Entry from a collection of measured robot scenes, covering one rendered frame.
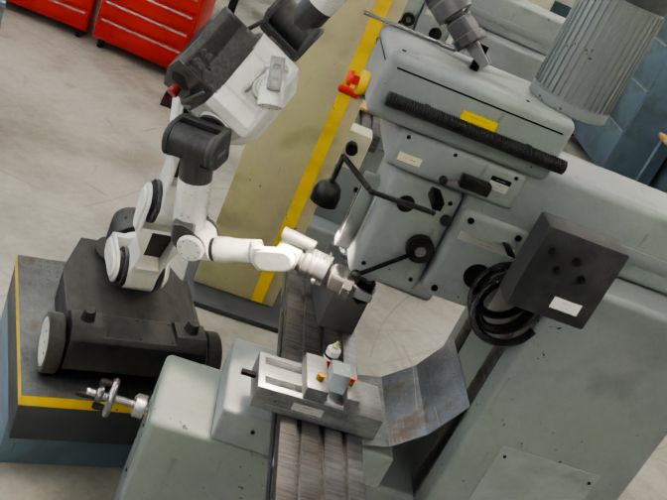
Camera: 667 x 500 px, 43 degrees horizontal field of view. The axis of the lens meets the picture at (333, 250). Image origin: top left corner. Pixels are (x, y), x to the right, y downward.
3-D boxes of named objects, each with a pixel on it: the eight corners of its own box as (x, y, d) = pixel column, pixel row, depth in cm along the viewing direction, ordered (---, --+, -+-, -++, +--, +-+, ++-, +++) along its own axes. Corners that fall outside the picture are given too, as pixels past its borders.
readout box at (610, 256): (504, 306, 188) (551, 227, 179) (497, 285, 196) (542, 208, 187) (584, 334, 192) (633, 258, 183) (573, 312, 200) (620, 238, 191)
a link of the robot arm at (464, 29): (462, 53, 208) (436, 11, 207) (495, 30, 203) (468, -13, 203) (448, 58, 197) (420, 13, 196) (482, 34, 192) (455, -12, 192)
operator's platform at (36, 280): (-5, 334, 344) (17, 254, 326) (160, 352, 375) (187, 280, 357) (-6, 484, 283) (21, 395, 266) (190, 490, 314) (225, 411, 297)
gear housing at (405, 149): (383, 165, 200) (401, 127, 195) (377, 128, 221) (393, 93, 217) (510, 212, 206) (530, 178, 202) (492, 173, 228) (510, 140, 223)
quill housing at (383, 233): (344, 275, 216) (396, 167, 202) (342, 237, 234) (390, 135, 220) (413, 299, 220) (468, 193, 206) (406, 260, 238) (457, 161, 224)
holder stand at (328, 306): (317, 325, 265) (341, 274, 256) (309, 287, 283) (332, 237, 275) (352, 334, 268) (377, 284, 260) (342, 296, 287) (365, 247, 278)
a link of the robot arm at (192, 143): (163, 175, 225) (168, 128, 218) (179, 163, 232) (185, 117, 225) (202, 189, 223) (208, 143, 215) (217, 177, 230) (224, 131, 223)
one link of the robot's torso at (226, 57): (130, 96, 241) (166, 77, 209) (203, 12, 250) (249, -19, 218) (207, 167, 252) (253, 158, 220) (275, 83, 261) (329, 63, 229)
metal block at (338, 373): (325, 390, 224) (333, 372, 221) (324, 375, 229) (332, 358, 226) (342, 395, 225) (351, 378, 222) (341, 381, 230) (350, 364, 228)
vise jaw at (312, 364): (302, 398, 219) (308, 386, 217) (301, 362, 232) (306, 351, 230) (324, 404, 221) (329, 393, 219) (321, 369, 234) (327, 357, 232)
